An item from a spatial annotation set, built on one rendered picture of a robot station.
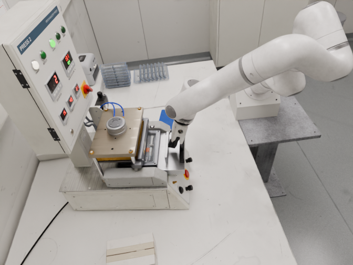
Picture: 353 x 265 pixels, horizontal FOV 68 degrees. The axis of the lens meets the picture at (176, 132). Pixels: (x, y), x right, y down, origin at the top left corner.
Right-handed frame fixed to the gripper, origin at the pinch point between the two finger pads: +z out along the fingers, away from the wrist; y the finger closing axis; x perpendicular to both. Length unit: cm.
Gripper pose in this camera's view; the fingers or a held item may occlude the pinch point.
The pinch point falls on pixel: (172, 143)
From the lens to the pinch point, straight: 112.6
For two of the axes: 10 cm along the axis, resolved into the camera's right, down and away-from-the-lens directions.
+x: -9.6, -2.1, -1.7
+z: -2.6, 6.8, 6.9
